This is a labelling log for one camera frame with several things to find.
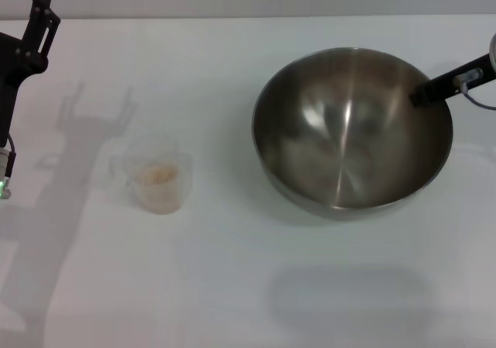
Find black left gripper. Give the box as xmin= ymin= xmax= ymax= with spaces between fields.
xmin=0 ymin=0 xmax=62 ymax=148

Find grey right gripper cable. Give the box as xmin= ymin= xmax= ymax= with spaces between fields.
xmin=460 ymin=84 xmax=496 ymax=112

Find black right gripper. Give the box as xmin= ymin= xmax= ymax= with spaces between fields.
xmin=409 ymin=52 xmax=494 ymax=108

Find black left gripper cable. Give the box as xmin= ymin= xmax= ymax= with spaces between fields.
xmin=6 ymin=133 xmax=19 ymax=181

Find rice grains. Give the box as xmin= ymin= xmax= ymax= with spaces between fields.
xmin=137 ymin=164 xmax=179 ymax=187

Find clear plastic measuring cup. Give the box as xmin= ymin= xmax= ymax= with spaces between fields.
xmin=109 ymin=133 xmax=194 ymax=215

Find large stainless steel bowl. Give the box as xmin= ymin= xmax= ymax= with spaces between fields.
xmin=252 ymin=47 xmax=454 ymax=221

